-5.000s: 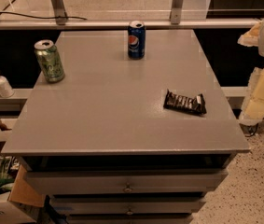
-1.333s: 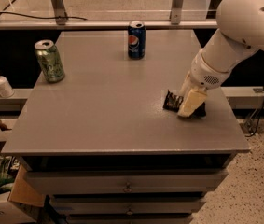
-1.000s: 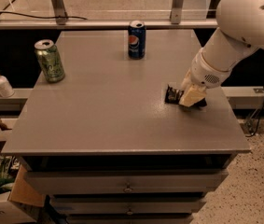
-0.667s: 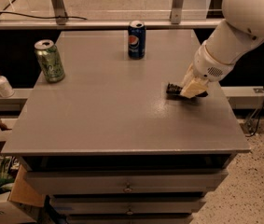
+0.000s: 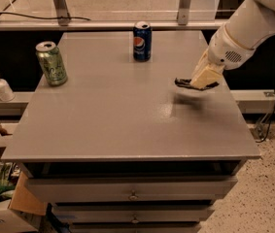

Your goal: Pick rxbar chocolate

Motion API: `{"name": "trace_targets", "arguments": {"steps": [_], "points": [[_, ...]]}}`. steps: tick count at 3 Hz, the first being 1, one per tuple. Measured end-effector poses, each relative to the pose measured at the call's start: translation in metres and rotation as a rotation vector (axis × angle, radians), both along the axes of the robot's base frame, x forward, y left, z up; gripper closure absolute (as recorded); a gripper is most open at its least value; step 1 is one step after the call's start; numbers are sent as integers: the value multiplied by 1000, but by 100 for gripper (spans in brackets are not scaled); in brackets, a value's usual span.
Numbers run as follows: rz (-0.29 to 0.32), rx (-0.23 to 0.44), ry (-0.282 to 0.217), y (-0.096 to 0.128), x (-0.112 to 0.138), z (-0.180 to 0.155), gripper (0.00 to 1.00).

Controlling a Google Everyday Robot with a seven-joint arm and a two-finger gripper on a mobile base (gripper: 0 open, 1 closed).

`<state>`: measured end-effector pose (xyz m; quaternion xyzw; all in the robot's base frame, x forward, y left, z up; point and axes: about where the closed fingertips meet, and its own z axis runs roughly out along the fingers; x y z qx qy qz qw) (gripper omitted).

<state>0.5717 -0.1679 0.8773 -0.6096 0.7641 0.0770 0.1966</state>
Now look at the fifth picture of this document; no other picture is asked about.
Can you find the bottom grey drawer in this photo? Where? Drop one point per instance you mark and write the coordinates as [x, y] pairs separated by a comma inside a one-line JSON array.
[[165, 227]]

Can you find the white pump bottle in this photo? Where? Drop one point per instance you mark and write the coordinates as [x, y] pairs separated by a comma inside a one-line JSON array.
[[6, 93]]

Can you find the grey drawer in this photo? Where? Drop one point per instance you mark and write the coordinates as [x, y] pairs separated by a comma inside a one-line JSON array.
[[165, 227], [135, 213], [131, 189]]

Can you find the brown cardboard box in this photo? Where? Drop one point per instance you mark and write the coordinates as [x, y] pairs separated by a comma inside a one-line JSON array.
[[14, 196]]

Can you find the grey drawer cabinet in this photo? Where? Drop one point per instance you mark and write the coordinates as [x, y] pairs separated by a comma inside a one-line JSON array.
[[118, 118]]

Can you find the middle grey drawer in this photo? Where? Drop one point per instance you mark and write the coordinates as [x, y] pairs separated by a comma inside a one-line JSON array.
[[135, 213]]

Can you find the metal railing frame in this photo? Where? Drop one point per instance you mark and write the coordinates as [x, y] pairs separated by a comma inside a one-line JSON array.
[[114, 14]]

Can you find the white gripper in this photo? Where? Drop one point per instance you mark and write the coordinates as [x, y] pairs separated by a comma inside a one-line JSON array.
[[224, 50]]

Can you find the black rxbar chocolate wrapper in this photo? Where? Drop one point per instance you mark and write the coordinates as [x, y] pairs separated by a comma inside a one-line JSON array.
[[185, 83]]

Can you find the green soda can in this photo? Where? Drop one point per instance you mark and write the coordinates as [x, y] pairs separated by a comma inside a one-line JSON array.
[[51, 62]]

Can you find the white box lower left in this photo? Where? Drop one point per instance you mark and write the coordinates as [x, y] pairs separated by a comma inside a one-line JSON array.
[[13, 221]]

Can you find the blue pepsi can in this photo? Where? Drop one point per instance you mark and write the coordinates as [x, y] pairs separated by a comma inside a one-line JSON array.
[[142, 41]]

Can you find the top grey drawer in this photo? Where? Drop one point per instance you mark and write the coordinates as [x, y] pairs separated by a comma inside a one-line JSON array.
[[131, 189]]

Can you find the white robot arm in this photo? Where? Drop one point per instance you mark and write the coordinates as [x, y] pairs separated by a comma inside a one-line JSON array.
[[253, 22]]

